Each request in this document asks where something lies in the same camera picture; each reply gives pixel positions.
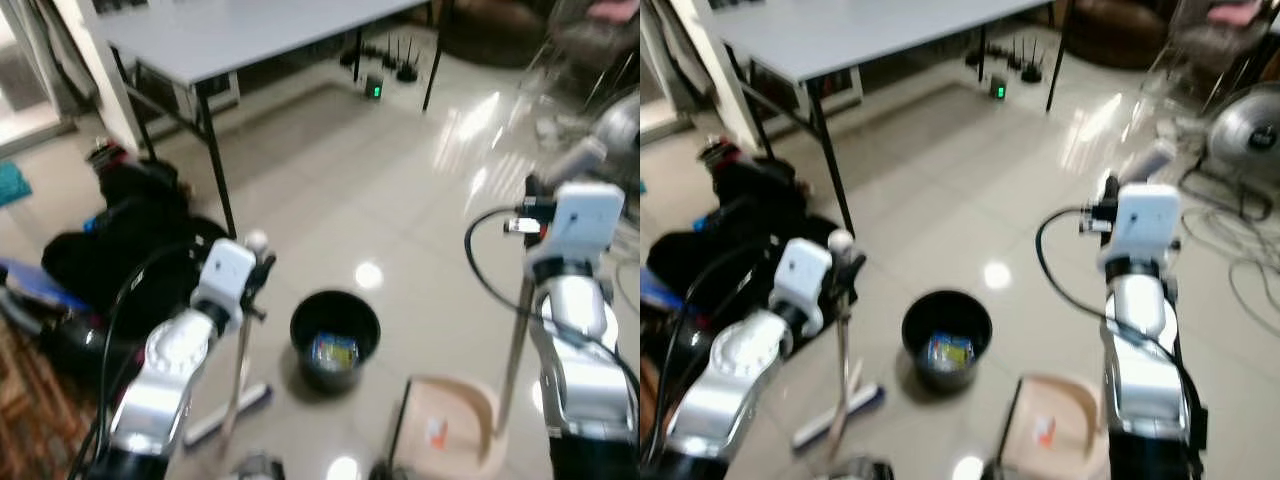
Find broom with metal handle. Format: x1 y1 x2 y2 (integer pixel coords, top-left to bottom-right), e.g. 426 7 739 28
183 229 274 451
793 229 888 461

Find grey table with black legs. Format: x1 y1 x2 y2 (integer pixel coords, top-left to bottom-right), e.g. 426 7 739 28
88 0 447 239
700 0 1071 239

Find teal cloth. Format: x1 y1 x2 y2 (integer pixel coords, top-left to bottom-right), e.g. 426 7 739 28
0 160 32 208

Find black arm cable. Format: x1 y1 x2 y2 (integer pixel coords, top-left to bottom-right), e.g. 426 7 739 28
1034 205 1206 451
464 204 641 403
68 240 206 480
645 238 791 471

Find black round waste bin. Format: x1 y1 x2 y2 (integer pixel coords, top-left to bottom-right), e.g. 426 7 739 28
289 289 383 393
901 289 995 393

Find blue yellow snack packet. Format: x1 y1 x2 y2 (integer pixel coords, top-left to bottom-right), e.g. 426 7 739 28
310 334 360 372
925 334 975 373

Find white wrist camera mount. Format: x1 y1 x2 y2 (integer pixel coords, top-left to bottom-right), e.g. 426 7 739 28
1100 183 1183 278
773 238 835 337
528 182 627 278
193 238 258 331

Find brown patterned rug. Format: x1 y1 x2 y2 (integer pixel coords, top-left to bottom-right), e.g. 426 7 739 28
0 318 96 480

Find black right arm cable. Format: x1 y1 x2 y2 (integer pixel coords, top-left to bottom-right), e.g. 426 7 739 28
1034 205 1206 451
464 204 641 403

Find black bag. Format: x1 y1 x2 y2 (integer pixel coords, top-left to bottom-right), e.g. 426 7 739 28
646 158 846 313
40 158 233 313

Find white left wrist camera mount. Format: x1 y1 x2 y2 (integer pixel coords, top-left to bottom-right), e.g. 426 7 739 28
193 238 258 331
773 238 835 337

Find dark brown sofa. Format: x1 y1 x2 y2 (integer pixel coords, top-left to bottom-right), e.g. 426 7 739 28
1060 0 1178 71
438 0 548 69

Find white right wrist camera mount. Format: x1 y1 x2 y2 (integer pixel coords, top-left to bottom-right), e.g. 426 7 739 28
1100 183 1183 278
528 182 627 278

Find beige long-handled dustpan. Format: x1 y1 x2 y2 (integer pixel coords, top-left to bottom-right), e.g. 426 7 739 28
998 138 1179 480
383 137 609 480

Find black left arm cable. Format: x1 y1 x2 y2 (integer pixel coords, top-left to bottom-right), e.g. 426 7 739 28
645 238 791 471
68 240 206 480

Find black router with antennas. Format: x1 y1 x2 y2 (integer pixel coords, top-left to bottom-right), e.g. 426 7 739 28
385 38 422 84
1008 38 1045 84

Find chair with pink cushion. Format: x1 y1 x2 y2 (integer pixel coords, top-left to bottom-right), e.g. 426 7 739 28
1140 0 1280 113
525 0 641 141

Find blue flat item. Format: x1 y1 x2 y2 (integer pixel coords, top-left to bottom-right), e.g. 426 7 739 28
0 255 89 313
640 268 681 313

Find grey round floor fan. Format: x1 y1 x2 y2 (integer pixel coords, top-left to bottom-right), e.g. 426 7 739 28
1204 84 1280 187
597 94 641 187

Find black floor cables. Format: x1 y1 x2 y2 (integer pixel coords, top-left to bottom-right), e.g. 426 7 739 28
1178 165 1280 313

